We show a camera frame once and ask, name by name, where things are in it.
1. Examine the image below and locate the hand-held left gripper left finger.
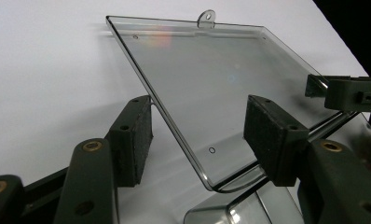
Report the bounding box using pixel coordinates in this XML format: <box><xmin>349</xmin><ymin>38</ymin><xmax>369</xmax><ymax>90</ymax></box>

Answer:
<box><xmin>53</xmin><ymin>94</ymin><xmax>154</xmax><ymax>224</ymax></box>

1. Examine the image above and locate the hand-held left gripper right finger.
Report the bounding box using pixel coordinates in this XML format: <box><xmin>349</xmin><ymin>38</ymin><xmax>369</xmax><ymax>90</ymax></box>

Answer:
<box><xmin>243</xmin><ymin>94</ymin><xmax>371</xmax><ymax>224</ymax></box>

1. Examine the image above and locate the clear plastic compartment box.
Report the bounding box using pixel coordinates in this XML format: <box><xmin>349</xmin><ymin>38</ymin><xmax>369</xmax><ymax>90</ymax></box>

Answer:
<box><xmin>105</xmin><ymin>8</ymin><xmax>371</xmax><ymax>224</ymax></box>

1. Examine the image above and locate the white table cover sheet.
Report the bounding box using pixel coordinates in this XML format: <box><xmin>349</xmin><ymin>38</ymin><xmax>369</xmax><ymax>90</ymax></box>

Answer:
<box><xmin>0</xmin><ymin>0</ymin><xmax>370</xmax><ymax>224</ymax></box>

